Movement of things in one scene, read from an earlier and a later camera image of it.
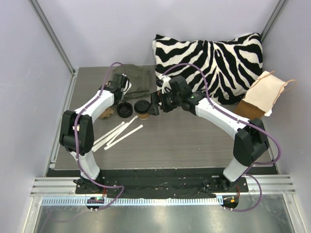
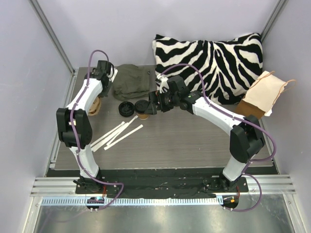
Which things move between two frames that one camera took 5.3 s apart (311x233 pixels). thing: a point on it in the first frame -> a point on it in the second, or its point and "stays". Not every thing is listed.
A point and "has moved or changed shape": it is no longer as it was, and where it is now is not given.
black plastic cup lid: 142,106 stays
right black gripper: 158,103 stays
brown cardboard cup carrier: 107,112 has moved or changed shape
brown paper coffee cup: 143,116 stays
